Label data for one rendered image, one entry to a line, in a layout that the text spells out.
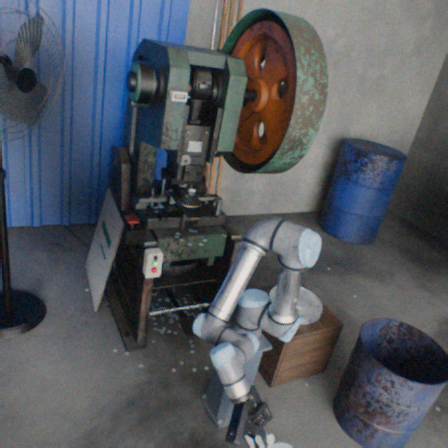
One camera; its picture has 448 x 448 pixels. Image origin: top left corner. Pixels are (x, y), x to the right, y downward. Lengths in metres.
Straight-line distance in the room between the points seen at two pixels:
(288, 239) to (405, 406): 1.01
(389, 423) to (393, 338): 0.43
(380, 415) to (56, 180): 2.57
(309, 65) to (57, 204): 2.18
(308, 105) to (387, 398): 1.33
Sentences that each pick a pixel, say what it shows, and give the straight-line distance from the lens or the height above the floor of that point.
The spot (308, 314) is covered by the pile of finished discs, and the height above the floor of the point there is 0.39.
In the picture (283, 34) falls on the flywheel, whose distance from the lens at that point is 2.09.
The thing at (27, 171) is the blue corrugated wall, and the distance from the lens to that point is 3.21.
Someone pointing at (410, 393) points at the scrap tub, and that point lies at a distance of 1.99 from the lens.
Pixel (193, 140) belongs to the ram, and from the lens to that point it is 2.04.
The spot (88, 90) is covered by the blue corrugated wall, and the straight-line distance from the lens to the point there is 3.09.
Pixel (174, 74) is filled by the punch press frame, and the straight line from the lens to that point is 1.88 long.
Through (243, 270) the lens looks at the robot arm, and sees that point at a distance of 1.37.
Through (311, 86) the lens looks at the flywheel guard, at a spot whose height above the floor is 1.46.
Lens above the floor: 1.63
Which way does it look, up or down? 26 degrees down
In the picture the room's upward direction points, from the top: 12 degrees clockwise
